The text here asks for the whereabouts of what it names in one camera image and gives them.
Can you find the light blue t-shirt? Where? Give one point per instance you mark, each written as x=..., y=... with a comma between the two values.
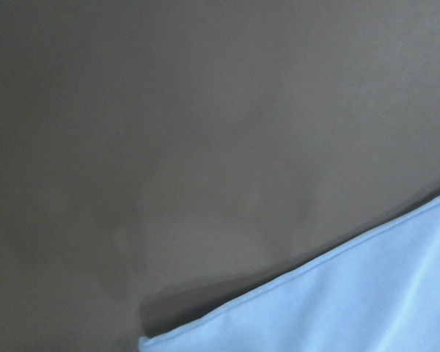
x=379, y=291

